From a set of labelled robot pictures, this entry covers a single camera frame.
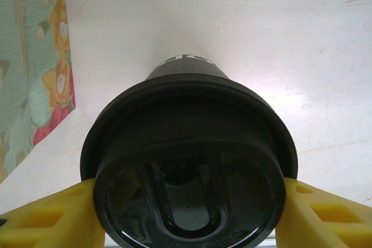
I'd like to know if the black plastic cup lid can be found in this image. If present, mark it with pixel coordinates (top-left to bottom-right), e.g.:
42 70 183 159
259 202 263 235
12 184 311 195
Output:
80 76 299 248

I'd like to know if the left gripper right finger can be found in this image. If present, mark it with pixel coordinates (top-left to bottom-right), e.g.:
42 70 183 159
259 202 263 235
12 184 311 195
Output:
274 177 372 248

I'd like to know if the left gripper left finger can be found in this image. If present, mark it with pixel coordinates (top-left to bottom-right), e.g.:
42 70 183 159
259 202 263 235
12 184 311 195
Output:
0 178 105 248

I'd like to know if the printed paper gift bag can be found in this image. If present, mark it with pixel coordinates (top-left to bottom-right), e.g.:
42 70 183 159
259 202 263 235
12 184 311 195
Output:
0 0 77 185

